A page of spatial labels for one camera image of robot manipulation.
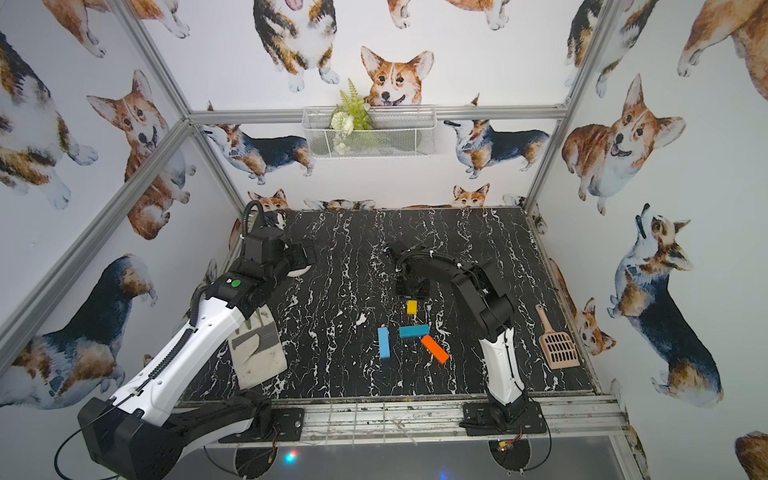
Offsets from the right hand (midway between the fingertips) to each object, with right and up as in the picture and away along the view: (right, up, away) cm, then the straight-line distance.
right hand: (406, 296), depth 95 cm
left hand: (-27, +19, -18) cm, 38 cm away
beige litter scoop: (+43, -12, -12) cm, 46 cm away
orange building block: (+8, -13, -10) cm, 18 cm away
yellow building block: (+2, -3, -3) cm, 4 cm away
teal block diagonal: (+1, -9, -7) cm, 11 cm away
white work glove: (-43, -13, -10) cm, 46 cm away
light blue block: (-6, -11, -9) cm, 16 cm away
